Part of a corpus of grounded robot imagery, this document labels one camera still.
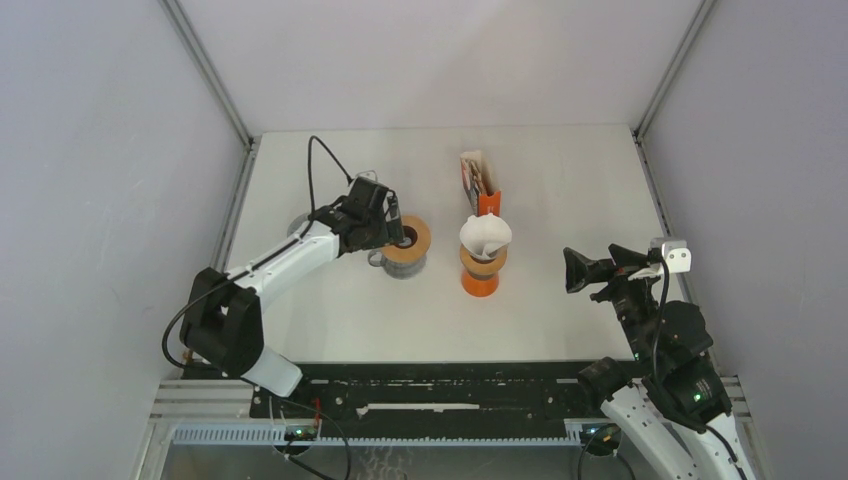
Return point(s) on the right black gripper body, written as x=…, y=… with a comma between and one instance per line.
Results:
x=632, y=300

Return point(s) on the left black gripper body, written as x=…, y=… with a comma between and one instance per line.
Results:
x=378, y=233

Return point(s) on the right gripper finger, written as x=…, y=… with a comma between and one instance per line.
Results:
x=628, y=260
x=581, y=271

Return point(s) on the grey glass carafe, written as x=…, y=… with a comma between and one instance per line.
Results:
x=396, y=270

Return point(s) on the white paper coffee filter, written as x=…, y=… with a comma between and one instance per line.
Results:
x=483, y=236

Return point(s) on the orange glass carafe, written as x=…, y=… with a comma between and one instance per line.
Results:
x=479, y=286

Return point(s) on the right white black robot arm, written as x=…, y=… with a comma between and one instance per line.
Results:
x=678, y=413

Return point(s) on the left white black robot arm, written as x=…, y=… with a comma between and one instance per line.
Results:
x=223, y=319

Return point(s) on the grey ribbed dripper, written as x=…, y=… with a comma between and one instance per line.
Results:
x=298, y=224

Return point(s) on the orange coffee filter box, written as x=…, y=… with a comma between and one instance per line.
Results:
x=480, y=184

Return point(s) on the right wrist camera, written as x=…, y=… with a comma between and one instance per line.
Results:
x=673, y=254

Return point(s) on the black mounting base plate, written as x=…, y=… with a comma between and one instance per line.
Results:
x=434, y=401

